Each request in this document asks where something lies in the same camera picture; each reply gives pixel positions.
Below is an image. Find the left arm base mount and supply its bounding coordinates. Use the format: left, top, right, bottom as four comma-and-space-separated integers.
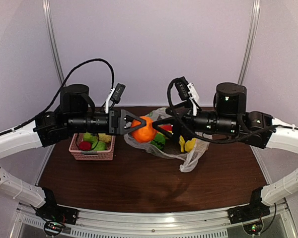
32, 205, 78, 237

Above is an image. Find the yellow banana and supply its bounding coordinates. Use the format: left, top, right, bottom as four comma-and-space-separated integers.
179, 135, 196, 153

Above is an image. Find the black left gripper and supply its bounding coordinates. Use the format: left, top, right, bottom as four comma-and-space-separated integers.
67, 107, 146, 135

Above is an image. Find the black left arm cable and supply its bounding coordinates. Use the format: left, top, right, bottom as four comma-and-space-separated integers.
0, 59, 115, 139

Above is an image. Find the aluminium corner post left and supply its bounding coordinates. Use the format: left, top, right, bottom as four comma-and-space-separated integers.
42, 0, 65, 85

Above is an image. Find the red bumpy fruit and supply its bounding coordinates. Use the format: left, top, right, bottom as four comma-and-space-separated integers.
78, 141, 92, 151

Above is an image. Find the aluminium corner post right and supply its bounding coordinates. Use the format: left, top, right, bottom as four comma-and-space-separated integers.
237, 0, 261, 86

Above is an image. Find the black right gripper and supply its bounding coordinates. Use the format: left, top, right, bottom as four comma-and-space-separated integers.
151, 101, 238, 144

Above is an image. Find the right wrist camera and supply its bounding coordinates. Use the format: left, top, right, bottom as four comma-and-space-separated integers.
175, 77, 202, 116

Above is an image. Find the red orange mango fruit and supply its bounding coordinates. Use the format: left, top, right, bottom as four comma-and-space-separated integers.
161, 124, 172, 132

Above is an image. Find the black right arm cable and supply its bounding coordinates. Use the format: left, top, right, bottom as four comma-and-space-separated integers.
166, 76, 279, 144

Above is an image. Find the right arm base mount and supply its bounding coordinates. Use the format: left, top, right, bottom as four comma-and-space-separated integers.
227, 204, 270, 237

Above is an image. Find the green bumpy fruit front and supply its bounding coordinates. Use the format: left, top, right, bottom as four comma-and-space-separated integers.
91, 141, 107, 151

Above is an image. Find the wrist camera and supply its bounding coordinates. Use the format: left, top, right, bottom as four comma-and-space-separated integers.
175, 77, 202, 116
105, 83, 126, 114

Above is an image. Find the pink perforated plastic basket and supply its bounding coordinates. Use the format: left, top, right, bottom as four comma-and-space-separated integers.
69, 133, 116, 161

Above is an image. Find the pale yellow bumpy fruit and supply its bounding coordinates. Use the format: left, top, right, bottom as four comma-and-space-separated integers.
98, 133, 112, 143

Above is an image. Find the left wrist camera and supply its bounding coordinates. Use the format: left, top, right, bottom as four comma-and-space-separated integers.
105, 83, 126, 114

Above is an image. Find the aluminium corner post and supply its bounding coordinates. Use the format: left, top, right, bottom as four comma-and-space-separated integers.
42, 0, 65, 85
237, 0, 261, 86

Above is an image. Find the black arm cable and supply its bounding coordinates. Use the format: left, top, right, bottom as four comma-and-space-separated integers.
0, 59, 115, 139
166, 76, 279, 144

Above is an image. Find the green bumpy fruit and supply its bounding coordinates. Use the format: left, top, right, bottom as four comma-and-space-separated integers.
91, 141, 107, 151
83, 133, 98, 143

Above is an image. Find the clear plastic bag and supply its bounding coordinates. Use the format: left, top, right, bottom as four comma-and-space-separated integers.
123, 107, 211, 173

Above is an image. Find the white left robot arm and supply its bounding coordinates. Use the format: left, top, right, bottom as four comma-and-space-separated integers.
0, 84, 147, 220

